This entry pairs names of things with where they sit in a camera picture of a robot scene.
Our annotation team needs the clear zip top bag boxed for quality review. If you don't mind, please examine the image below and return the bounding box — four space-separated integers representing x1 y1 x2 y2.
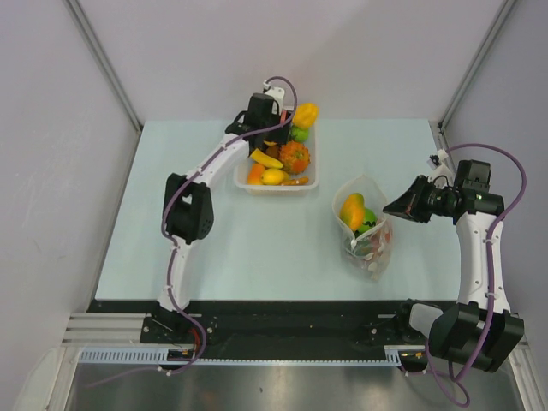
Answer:
331 175 393 282

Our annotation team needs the orange yellow toy mango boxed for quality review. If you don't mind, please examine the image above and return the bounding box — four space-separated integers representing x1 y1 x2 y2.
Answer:
339 193 366 231

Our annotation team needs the green striped toy melon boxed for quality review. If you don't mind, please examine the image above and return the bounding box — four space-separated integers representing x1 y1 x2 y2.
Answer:
354 208 378 236

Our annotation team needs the red yellow toy apple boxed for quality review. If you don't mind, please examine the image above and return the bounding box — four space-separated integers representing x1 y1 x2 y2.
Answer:
369 226 392 258

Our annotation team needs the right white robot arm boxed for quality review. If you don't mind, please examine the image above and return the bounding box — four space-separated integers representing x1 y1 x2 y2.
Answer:
383 155 524 372

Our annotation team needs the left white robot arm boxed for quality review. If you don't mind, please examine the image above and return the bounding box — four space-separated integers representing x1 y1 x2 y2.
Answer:
158 83 293 312

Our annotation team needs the yellow toy banana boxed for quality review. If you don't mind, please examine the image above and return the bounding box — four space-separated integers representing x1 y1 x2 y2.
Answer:
250 149 283 170

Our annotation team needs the small green toy fruit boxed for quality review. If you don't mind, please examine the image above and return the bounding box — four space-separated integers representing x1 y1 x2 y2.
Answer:
290 126 309 144

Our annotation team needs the yellow toy bell pepper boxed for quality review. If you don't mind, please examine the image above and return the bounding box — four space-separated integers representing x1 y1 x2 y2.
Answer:
292 103 319 130

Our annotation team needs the orange toy pineapple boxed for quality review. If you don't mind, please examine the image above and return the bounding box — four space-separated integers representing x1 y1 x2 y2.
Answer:
278 141 310 175

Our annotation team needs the orange toy persimmon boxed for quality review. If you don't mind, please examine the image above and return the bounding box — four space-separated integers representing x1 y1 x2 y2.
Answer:
247 164 265 185

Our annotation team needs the small yellow toy lemon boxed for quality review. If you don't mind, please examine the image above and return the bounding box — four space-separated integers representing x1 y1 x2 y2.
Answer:
261 169 289 186

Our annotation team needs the white plastic fruit basket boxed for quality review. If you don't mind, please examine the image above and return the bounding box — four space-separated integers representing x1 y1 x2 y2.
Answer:
233 124 319 196

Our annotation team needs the orange toy carrot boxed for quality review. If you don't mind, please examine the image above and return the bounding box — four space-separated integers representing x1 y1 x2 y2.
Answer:
280 177 309 187

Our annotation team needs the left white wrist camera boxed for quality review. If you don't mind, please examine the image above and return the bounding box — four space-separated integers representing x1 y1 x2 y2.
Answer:
263 80 285 107

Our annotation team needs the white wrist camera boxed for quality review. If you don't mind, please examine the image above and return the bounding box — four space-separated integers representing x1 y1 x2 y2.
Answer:
263 80 285 107
428 149 454 188

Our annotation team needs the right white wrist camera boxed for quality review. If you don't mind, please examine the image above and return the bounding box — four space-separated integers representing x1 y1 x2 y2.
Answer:
428 149 454 188

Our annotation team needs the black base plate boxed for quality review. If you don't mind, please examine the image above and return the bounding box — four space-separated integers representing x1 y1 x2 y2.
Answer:
87 299 425 354

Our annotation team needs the white slotted cable duct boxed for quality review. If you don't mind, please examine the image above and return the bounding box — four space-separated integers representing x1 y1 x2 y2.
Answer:
78 345 425 366

